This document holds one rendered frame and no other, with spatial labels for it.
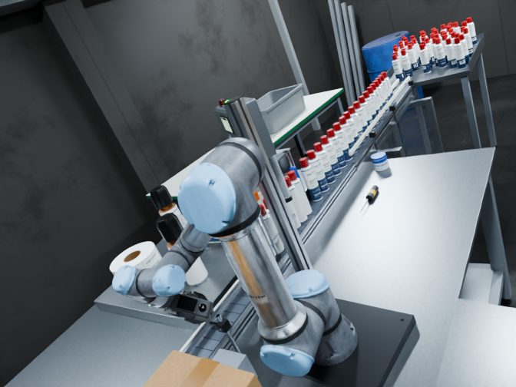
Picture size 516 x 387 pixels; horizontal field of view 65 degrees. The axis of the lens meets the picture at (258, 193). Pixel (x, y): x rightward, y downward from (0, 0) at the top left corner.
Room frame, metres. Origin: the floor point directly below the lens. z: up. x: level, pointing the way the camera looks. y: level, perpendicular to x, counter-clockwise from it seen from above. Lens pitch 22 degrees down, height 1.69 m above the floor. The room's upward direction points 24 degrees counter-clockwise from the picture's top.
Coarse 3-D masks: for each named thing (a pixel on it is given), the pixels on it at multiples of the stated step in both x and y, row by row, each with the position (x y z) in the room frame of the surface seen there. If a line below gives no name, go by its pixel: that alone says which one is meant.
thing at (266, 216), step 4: (260, 204) 1.38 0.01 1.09; (264, 208) 1.36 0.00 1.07; (264, 212) 1.35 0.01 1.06; (264, 216) 1.35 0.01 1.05; (268, 216) 1.35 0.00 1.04; (260, 220) 1.35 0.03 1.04; (264, 220) 1.34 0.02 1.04; (268, 220) 1.34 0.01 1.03; (272, 220) 1.36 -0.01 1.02; (268, 224) 1.34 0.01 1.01; (272, 224) 1.35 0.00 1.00; (268, 228) 1.34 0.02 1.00; (272, 228) 1.35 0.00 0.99; (272, 232) 1.34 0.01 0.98; (276, 232) 1.35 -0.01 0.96; (272, 236) 1.34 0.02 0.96; (280, 240) 1.36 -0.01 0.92; (276, 244) 1.34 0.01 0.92; (280, 244) 1.35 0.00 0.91; (276, 248) 1.34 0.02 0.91; (280, 248) 1.34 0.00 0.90; (284, 248) 1.36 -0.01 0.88; (280, 252) 1.34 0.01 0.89
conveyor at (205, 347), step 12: (348, 168) 1.82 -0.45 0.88; (336, 180) 1.74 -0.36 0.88; (312, 204) 1.62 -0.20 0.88; (312, 216) 1.52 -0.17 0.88; (300, 228) 1.46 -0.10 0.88; (240, 288) 1.24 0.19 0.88; (240, 300) 1.17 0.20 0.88; (228, 312) 1.14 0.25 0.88; (240, 312) 1.11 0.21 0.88; (204, 336) 1.07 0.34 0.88; (216, 336) 1.04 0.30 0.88; (204, 348) 1.01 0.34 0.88; (216, 348) 1.00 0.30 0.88
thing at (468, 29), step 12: (444, 24) 3.15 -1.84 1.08; (456, 24) 3.02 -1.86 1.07; (468, 24) 2.98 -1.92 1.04; (420, 36) 3.27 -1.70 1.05; (432, 36) 2.99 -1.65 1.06; (444, 36) 2.78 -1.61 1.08; (468, 36) 2.70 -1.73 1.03; (396, 48) 3.07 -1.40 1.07; (408, 48) 2.96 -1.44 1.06; (444, 48) 2.79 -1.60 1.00; (468, 48) 2.70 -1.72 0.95; (420, 60) 3.06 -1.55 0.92; (432, 60) 2.90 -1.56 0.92
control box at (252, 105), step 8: (248, 104) 1.23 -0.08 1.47; (256, 104) 1.23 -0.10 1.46; (216, 112) 1.35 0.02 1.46; (224, 112) 1.26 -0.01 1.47; (256, 112) 1.23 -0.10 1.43; (256, 120) 1.23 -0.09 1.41; (224, 128) 1.33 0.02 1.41; (256, 128) 1.23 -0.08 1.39; (264, 128) 1.23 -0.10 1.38; (264, 136) 1.23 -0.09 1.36; (264, 144) 1.23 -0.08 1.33; (272, 144) 1.23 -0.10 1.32; (272, 152) 1.23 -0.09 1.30
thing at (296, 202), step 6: (288, 180) 1.51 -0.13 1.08; (288, 186) 1.50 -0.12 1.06; (294, 186) 1.51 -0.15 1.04; (294, 192) 1.50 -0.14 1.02; (294, 198) 1.49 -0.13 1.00; (294, 204) 1.50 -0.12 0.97; (300, 204) 1.50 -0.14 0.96; (300, 210) 1.50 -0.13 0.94; (300, 216) 1.49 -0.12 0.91; (306, 216) 1.51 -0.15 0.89; (300, 222) 1.50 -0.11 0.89
